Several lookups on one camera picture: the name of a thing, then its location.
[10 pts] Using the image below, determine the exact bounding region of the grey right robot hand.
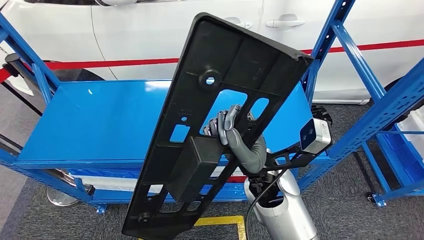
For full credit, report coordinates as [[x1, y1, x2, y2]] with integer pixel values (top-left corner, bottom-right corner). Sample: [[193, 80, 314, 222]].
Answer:
[[202, 104, 258, 166]]

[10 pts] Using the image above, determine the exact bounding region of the black plastic plate frame part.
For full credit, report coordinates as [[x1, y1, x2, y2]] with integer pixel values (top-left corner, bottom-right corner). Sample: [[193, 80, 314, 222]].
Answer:
[[121, 12, 315, 240]]

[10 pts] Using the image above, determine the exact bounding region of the blue steel shelf rack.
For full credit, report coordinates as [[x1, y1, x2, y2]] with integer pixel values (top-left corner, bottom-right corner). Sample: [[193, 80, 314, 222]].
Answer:
[[0, 0, 387, 215], [296, 57, 424, 208]]

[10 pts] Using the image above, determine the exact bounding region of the black ribbed box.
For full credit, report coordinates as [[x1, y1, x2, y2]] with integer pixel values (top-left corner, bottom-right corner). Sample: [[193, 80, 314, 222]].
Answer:
[[310, 104, 334, 127]]

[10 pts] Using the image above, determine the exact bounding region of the white car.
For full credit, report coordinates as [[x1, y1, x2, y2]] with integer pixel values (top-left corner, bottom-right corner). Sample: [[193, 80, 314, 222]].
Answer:
[[0, 0, 424, 105]]

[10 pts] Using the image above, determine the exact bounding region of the black car wheel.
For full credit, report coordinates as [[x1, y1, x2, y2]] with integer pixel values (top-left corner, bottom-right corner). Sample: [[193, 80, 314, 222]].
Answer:
[[49, 67, 105, 82], [368, 76, 406, 106]]

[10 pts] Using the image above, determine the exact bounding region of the chrome round floor base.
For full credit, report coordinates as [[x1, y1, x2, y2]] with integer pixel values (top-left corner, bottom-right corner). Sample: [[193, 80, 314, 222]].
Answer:
[[46, 187, 81, 208]]

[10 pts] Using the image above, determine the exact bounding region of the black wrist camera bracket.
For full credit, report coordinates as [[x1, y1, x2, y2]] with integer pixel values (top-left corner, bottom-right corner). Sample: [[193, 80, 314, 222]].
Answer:
[[263, 142, 321, 170]]

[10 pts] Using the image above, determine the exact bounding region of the white car door handle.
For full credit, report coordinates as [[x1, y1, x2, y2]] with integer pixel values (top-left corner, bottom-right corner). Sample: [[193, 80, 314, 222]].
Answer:
[[231, 16, 253, 30], [264, 13, 306, 28]]

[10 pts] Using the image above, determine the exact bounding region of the black stanchion post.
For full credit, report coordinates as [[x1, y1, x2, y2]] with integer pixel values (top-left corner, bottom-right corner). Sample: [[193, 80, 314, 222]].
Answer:
[[1, 52, 44, 117]]

